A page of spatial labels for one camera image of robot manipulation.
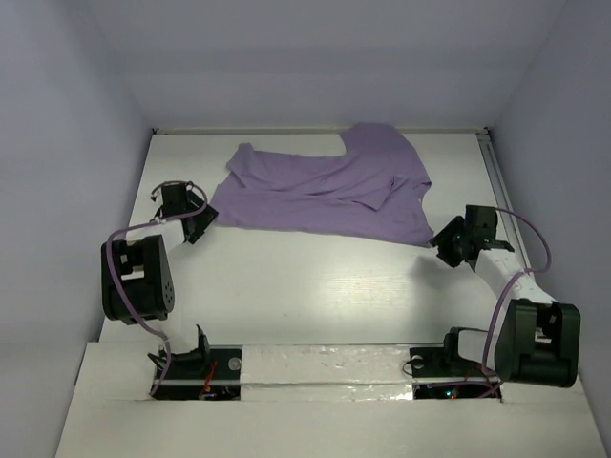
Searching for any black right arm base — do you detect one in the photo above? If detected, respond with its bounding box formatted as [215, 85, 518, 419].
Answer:
[401, 327, 502, 400]

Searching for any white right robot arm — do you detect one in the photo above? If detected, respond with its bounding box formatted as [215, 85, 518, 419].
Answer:
[430, 205, 581, 388]

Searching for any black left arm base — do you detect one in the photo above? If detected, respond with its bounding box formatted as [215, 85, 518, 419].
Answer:
[147, 325, 242, 402]

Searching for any purple t shirt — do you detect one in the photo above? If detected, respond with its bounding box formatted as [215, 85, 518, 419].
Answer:
[212, 123, 433, 246]

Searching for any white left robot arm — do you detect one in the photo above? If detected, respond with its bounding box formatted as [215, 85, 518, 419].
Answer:
[101, 180, 219, 370]

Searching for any silver tape strip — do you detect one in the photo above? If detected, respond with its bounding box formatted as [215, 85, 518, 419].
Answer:
[240, 344, 413, 402]

